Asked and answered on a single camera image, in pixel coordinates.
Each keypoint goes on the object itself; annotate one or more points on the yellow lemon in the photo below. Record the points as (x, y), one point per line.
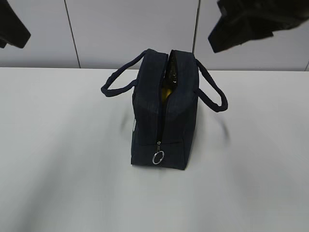
(165, 93)

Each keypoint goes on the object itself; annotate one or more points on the dark navy lunch bag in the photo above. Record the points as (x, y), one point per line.
(163, 131)

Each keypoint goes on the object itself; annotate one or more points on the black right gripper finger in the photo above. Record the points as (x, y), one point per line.
(247, 20)

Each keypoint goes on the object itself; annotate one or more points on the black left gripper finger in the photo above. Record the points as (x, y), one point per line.
(12, 30)

